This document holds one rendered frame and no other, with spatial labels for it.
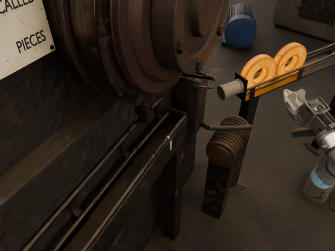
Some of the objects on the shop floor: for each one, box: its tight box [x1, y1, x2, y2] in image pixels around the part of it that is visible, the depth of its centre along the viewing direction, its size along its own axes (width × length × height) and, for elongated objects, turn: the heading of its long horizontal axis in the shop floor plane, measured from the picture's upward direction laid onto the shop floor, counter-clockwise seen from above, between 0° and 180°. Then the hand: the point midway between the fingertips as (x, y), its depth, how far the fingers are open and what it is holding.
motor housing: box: [201, 115, 250, 220], centre depth 135 cm, size 13×22×54 cm, turn 151°
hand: (285, 93), depth 104 cm, fingers closed
